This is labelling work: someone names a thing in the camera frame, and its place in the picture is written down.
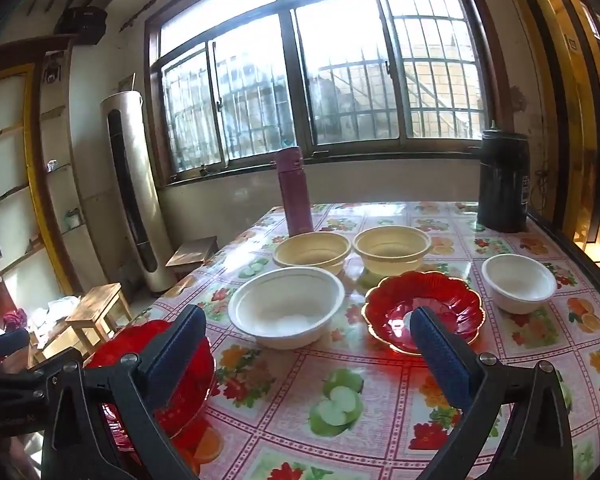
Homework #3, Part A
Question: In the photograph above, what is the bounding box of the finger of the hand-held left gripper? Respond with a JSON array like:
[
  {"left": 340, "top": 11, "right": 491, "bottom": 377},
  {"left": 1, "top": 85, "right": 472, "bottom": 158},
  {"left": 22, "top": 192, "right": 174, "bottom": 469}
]
[
  {"left": 0, "top": 357, "right": 88, "bottom": 400},
  {"left": 0, "top": 329, "right": 32, "bottom": 358}
]

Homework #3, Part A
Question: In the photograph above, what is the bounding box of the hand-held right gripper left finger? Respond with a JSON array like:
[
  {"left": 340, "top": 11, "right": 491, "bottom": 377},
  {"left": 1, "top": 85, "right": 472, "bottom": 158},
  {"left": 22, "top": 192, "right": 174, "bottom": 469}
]
[{"left": 40, "top": 304, "right": 210, "bottom": 480}]

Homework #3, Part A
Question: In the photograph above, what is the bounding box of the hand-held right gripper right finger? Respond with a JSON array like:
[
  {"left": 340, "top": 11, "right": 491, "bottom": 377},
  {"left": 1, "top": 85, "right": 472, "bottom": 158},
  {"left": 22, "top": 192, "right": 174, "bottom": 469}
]
[{"left": 409, "top": 306, "right": 576, "bottom": 480}]

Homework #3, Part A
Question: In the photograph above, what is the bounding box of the red scalloped plate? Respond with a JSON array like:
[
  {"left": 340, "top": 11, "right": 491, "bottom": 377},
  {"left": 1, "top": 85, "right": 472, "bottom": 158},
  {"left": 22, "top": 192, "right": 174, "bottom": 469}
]
[
  {"left": 362, "top": 270, "right": 486, "bottom": 357},
  {"left": 84, "top": 319, "right": 217, "bottom": 463}
]

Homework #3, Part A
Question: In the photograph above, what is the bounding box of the small white bowl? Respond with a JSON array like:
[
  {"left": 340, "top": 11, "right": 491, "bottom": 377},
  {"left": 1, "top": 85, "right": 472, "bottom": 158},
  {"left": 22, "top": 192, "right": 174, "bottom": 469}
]
[{"left": 481, "top": 253, "right": 559, "bottom": 315}]

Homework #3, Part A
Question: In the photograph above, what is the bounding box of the large white bowl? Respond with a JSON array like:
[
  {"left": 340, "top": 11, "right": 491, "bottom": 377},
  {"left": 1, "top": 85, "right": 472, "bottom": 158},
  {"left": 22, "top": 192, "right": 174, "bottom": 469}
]
[{"left": 228, "top": 266, "right": 346, "bottom": 351}]

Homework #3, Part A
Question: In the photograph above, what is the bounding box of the beige plastic bowl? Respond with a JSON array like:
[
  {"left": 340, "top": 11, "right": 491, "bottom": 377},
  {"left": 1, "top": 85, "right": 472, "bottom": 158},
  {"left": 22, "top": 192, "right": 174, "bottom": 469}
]
[
  {"left": 272, "top": 231, "right": 352, "bottom": 275},
  {"left": 353, "top": 225, "right": 434, "bottom": 277}
]

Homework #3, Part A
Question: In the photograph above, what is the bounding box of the dark red cloth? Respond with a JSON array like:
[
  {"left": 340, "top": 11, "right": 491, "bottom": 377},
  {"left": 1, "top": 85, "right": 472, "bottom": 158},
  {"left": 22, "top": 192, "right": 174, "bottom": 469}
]
[{"left": 2, "top": 309, "right": 29, "bottom": 332}]

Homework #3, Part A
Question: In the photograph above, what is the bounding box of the heap of white plastic bags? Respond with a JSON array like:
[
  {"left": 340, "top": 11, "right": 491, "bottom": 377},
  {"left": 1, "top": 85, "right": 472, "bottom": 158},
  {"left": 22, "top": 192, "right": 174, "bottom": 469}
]
[{"left": 30, "top": 295, "right": 82, "bottom": 332}]

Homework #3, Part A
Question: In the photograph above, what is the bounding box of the fruit print tablecloth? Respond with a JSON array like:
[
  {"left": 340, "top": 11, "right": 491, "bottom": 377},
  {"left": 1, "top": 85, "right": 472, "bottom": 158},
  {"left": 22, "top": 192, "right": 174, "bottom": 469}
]
[{"left": 130, "top": 201, "right": 600, "bottom": 480}]

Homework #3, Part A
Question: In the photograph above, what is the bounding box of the light wooden stool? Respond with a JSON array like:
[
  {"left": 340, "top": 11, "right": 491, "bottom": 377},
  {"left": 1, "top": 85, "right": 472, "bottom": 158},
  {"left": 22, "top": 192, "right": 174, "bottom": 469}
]
[
  {"left": 64, "top": 282, "right": 134, "bottom": 357},
  {"left": 165, "top": 236, "right": 219, "bottom": 281}
]

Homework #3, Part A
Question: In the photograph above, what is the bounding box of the tower air conditioner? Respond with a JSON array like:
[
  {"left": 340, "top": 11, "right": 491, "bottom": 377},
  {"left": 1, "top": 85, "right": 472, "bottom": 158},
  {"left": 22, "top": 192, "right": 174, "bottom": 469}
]
[{"left": 99, "top": 90, "right": 177, "bottom": 295}]

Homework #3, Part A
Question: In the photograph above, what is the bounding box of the black thermos jug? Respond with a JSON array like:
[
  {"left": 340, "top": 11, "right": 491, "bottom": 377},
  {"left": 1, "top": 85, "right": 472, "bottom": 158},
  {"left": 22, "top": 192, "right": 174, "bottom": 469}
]
[{"left": 476, "top": 120, "right": 531, "bottom": 234}]

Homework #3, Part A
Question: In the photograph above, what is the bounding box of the pink thermos bottle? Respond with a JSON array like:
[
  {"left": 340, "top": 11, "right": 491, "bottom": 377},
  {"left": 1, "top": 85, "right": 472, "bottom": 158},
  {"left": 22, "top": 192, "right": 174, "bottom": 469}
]
[{"left": 273, "top": 146, "right": 315, "bottom": 237}]

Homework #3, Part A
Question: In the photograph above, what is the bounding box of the golden wooden cabinet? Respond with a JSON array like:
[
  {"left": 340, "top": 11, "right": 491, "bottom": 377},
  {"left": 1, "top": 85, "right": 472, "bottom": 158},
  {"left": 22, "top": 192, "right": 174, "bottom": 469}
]
[{"left": 500, "top": 0, "right": 600, "bottom": 272}]

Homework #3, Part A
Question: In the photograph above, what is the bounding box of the barred window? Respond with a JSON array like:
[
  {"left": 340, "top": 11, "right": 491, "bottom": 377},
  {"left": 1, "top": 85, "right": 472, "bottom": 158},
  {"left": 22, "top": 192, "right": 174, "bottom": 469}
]
[{"left": 144, "top": 0, "right": 502, "bottom": 187}]

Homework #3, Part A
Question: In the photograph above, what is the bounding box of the black bag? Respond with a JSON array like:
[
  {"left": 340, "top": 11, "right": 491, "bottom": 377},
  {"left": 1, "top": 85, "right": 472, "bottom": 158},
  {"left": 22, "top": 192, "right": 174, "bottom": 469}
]
[{"left": 54, "top": 6, "right": 109, "bottom": 47}]

